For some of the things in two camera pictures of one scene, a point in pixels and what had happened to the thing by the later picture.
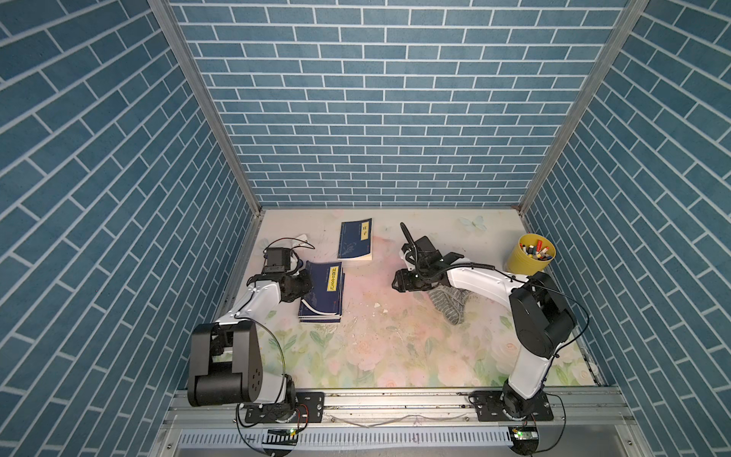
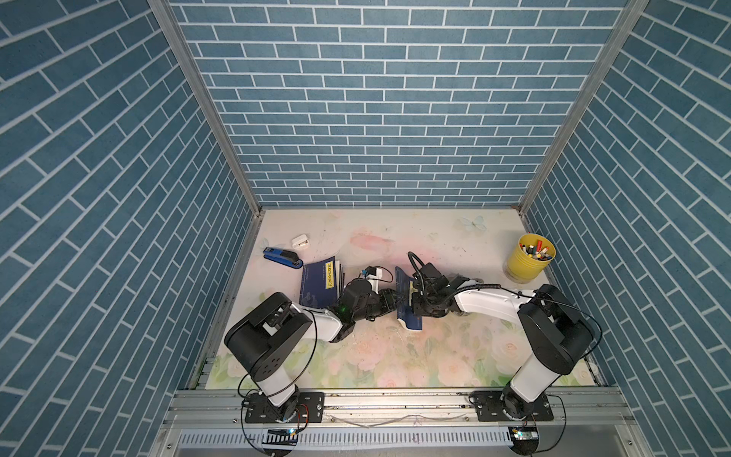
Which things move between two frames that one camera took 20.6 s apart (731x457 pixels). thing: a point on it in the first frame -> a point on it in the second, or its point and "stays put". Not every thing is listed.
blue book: (356, 240) -> (405, 311)
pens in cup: (536, 250) stays put
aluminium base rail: (439, 409) stays put
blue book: (325, 303) stays put
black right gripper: (403, 284) -> (416, 297)
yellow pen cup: (531, 255) stays put
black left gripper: (307, 284) -> (385, 298)
